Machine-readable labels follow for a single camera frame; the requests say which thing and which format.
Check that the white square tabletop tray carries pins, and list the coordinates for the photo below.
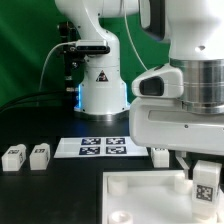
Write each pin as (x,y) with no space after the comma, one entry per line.
(151,197)

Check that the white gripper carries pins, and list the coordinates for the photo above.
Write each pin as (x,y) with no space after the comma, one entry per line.
(162,123)

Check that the grey mounted camera bar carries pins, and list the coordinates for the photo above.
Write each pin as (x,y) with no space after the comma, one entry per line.
(92,46)

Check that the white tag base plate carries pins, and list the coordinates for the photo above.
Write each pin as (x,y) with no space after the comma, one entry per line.
(98,147)

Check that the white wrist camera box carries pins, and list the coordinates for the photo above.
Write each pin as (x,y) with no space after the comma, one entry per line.
(162,81)

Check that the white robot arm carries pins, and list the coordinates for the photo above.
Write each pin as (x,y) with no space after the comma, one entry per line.
(194,30)

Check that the black camera stand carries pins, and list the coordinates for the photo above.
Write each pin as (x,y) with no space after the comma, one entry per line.
(72,60)

